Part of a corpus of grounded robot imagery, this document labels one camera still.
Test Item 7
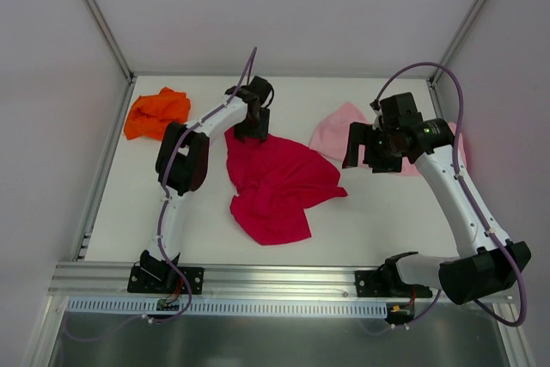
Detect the left aluminium frame post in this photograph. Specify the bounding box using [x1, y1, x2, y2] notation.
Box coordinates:
[82, 0, 134, 83]

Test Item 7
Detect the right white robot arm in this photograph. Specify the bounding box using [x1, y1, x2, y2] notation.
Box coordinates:
[343, 93, 532, 305]

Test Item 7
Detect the aluminium frame post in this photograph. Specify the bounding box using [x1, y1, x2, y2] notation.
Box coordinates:
[82, 0, 134, 83]
[439, 0, 489, 66]

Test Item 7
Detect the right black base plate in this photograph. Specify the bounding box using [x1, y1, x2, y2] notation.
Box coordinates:
[354, 268, 433, 298]

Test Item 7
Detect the orange t shirt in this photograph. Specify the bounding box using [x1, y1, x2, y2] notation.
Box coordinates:
[123, 87, 191, 141]

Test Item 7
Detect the aluminium mounting rail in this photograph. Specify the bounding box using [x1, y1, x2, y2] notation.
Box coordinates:
[46, 261, 515, 303]

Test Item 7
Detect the white slotted cable duct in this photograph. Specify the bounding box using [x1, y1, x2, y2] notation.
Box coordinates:
[65, 297, 388, 319]

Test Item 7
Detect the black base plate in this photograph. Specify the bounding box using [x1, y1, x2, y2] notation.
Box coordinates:
[126, 266, 204, 295]
[354, 268, 433, 298]

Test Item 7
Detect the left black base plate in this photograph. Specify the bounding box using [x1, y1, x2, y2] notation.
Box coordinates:
[126, 266, 204, 295]

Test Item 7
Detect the pink t shirt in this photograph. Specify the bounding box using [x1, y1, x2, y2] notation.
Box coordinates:
[309, 101, 467, 176]

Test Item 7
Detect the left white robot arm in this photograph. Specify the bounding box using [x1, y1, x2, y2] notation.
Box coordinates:
[128, 76, 274, 294]

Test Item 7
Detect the red t shirt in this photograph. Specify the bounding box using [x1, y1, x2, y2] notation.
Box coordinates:
[224, 130, 348, 246]

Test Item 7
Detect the right aluminium frame post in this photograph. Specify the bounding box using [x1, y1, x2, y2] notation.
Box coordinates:
[439, 0, 489, 66]

